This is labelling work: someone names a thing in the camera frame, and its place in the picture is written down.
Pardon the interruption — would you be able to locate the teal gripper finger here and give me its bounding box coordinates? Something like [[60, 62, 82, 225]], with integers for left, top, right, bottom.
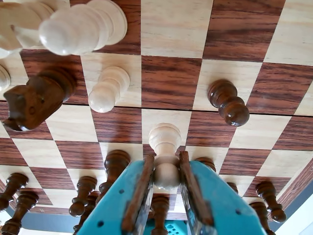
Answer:
[[77, 154, 157, 235], [179, 151, 268, 235]]

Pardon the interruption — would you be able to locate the white wooden pawn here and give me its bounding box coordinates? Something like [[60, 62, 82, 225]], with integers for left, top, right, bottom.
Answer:
[[88, 66, 131, 114], [148, 122, 182, 190], [0, 65, 12, 93]]

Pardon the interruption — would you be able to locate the dark wooden pawn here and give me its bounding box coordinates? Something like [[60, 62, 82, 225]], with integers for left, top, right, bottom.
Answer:
[[0, 172, 29, 212], [195, 156, 217, 172], [255, 181, 287, 223], [207, 78, 250, 127], [69, 176, 98, 218], [226, 182, 239, 194], [98, 149, 132, 198]]

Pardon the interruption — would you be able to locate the dark wooden knight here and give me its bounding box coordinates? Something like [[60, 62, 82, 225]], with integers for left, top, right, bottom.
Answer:
[[2, 67, 76, 132]]

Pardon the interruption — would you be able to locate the wooden chessboard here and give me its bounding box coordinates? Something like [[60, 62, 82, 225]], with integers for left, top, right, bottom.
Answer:
[[0, 0, 313, 221]]

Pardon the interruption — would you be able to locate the white wooden bishop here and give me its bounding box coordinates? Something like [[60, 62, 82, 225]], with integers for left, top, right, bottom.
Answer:
[[38, 0, 128, 56]]

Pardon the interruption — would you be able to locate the white wooden knight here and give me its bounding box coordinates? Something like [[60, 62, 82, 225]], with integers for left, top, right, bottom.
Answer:
[[0, 0, 56, 60]]

